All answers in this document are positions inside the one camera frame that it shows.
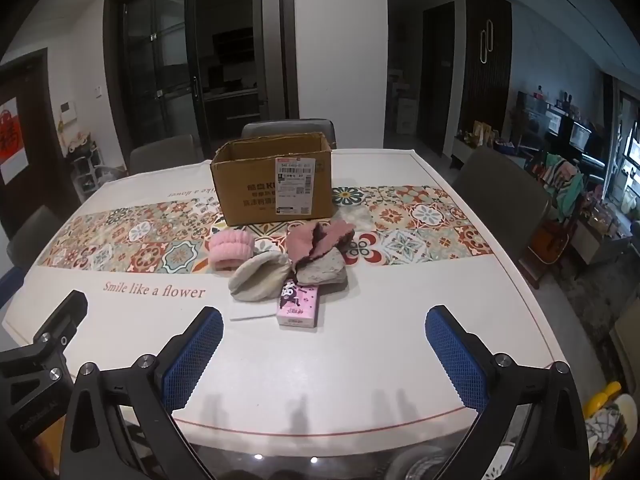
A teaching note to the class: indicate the dark slatted wall panel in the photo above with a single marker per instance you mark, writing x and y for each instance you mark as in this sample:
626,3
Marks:
485,85

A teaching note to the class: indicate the black piano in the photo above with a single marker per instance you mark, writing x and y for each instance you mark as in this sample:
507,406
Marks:
575,155

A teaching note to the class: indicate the pink tissue packet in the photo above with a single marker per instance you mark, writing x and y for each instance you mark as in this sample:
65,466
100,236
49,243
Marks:
300,307

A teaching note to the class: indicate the dark interior door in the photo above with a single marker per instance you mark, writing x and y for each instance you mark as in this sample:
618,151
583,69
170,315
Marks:
439,80

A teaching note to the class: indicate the white wall intercom panel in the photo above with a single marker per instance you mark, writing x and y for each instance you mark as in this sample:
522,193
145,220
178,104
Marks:
67,110

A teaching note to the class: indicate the white paper strip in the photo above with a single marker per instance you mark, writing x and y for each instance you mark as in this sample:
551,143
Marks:
252,316

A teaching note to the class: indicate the brown cardboard box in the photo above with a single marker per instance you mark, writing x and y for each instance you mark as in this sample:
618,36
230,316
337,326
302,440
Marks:
250,195

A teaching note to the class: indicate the white floor appliance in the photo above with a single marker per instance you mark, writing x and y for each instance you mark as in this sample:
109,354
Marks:
407,116

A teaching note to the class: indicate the cream white cloth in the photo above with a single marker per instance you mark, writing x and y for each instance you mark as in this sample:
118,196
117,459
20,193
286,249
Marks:
257,277

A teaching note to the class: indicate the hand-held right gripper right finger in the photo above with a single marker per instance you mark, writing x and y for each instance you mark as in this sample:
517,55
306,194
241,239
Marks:
457,360

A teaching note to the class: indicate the yellow toy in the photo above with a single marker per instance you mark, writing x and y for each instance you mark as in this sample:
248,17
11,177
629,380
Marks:
607,395

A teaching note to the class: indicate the orange chair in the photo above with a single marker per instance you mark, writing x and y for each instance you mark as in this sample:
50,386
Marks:
547,245

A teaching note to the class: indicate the brown wooden door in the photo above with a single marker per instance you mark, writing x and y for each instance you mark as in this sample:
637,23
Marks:
35,135

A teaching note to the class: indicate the red and white door poster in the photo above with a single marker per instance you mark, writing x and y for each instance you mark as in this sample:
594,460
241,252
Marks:
9,140

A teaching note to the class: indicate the colourful hanging clothes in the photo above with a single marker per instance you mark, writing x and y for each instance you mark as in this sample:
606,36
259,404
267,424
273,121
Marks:
560,185

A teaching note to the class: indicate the dusty pink towel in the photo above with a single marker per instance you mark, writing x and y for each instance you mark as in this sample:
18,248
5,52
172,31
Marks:
300,247

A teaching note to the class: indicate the grey cloth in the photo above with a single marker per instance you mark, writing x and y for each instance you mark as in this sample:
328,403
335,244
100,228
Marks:
320,270

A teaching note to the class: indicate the grey dining chair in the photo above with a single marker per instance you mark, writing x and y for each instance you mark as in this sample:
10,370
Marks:
287,127
160,152
35,235
500,195

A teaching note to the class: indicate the dark sliding glass door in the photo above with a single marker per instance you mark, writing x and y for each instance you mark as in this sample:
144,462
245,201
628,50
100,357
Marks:
165,60

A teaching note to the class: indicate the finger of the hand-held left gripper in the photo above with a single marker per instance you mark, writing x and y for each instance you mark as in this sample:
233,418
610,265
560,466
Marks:
67,317

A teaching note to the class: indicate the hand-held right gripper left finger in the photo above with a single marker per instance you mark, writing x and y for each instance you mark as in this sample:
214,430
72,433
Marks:
192,355

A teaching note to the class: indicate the white sideboard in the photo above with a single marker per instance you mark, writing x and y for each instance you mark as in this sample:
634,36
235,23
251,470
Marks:
462,152

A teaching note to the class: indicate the light pink knitted roll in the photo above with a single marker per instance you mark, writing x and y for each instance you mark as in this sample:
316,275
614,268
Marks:
230,250

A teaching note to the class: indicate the white shoe rack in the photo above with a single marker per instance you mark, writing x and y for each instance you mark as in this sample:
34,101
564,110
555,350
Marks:
85,170

